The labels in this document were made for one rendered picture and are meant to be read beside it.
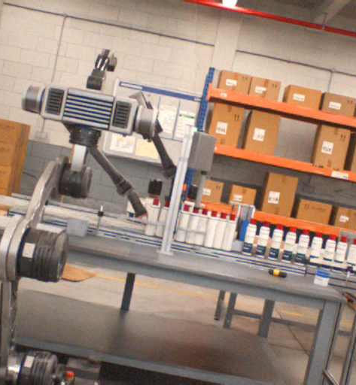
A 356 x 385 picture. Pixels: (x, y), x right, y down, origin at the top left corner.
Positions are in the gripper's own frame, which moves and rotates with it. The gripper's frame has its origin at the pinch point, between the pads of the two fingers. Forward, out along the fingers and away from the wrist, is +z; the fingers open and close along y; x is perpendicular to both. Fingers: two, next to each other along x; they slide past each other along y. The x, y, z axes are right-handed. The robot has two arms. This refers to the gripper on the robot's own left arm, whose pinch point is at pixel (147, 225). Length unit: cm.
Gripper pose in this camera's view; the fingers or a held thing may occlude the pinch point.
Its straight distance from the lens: 300.2
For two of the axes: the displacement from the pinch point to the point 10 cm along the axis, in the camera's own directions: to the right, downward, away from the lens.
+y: -0.7, -1.1, 9.9
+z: 4.4, 8.9, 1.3
